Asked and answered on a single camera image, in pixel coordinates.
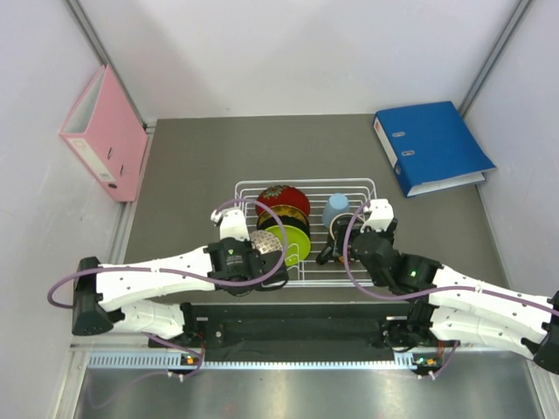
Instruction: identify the black gold plate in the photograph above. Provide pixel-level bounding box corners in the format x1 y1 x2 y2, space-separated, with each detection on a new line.
257 205 310 234

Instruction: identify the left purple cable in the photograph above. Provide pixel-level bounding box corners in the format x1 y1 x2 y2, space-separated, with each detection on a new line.
46 197 289 311

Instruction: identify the slotted cable duct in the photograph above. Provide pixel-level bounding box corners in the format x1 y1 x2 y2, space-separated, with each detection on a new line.
87 352 437 371

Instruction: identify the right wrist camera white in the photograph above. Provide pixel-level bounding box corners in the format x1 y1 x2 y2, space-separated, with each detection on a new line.
361 199 395 232

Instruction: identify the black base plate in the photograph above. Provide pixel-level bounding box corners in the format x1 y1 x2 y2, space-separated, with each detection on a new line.
171 302 437 361

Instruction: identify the white wire dish rack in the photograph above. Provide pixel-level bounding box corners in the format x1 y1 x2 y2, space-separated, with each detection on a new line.
234 178 376 288

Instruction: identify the lime green plate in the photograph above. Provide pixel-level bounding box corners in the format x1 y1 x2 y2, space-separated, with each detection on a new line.
284 225 311 267

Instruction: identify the red floral bowl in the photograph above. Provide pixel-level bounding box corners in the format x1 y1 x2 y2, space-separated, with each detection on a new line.
257 184 311 216

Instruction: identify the black skull mug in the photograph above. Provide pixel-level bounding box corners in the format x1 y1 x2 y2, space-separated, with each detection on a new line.
315 213 353 265

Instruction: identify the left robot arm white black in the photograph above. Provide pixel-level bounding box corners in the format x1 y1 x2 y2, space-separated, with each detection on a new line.
72 234 289 347

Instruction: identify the blue binder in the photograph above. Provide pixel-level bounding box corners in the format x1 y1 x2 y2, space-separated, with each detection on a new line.
372 101 496 198

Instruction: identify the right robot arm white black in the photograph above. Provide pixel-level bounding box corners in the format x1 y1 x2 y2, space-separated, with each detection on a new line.
329 214 558 374

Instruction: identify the pink binder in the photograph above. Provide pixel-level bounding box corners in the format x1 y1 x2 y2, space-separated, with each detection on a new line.
59 65 148 203

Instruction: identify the purple cable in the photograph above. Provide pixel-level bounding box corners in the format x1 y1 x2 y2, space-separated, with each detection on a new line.
342 203 559 315
46 197 289 311

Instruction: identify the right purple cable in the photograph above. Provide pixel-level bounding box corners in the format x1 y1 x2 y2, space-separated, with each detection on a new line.
342 203 559 315

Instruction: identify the light blue cup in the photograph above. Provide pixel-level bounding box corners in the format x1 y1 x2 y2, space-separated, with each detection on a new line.
321 193 349 228

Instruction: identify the patterned small bowl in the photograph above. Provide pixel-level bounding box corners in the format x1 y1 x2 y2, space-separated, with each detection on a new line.
250 230 283 255

